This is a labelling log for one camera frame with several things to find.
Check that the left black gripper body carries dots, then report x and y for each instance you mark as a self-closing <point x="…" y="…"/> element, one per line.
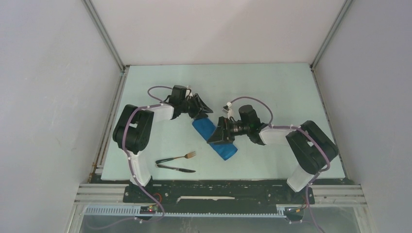
<point x="191" y="107"/>

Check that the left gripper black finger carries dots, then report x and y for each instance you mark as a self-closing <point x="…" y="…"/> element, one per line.
<point x="200" y="115"/>
<point x="199" y="106"/>

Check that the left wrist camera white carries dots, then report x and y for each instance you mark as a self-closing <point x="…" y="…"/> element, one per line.
<point x="189" y="93"/>

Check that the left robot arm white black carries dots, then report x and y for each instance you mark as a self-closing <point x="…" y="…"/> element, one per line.
<point x="133" y="128"/>

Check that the fork with black handle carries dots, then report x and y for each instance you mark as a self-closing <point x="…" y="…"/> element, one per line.
<point x="186" y="156"/>

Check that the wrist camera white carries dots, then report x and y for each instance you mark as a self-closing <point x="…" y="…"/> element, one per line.
<point x="189" y="93"/>
<point x="228" y="110"/>

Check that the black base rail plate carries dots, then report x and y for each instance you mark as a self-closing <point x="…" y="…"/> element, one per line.
<point x="233" y="195"/>

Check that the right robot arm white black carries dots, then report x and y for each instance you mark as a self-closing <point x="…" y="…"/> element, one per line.
<point x="311" y="147"/>

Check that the knife with black handle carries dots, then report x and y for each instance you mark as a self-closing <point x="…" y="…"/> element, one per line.
<point x="175" y="168"/>

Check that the small circuit board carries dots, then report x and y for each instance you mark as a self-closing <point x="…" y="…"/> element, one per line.
<point x="145" y="210"/>

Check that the aluminium frame rail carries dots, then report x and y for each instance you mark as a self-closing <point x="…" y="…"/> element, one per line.
<point x="107" y="201"/>

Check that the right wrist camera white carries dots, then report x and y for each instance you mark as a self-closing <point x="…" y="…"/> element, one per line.
<point x="228" y="110"/>

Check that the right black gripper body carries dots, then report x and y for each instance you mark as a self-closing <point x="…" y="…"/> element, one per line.
<point x="237" y="128"/>

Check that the blue cloth napkin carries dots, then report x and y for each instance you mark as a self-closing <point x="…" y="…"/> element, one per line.
<point x="207" y="130"/>

